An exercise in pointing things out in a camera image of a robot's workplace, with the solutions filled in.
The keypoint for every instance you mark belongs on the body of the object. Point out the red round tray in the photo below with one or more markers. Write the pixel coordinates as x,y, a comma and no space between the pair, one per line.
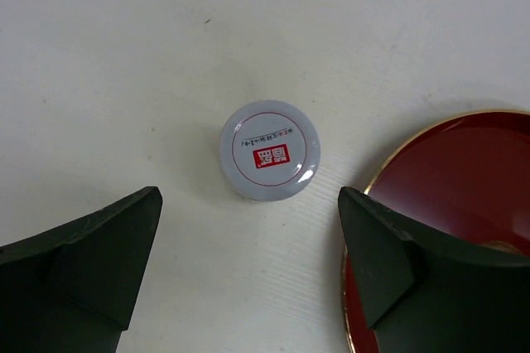
467,177

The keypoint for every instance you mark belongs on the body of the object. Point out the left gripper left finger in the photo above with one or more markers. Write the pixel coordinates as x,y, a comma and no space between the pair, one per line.
74,288

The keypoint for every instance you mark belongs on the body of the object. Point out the dark sauce jar white lid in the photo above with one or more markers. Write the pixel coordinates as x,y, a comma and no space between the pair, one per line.
269,150

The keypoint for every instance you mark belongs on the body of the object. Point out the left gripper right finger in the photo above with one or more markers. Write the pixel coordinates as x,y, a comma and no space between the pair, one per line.
422,290

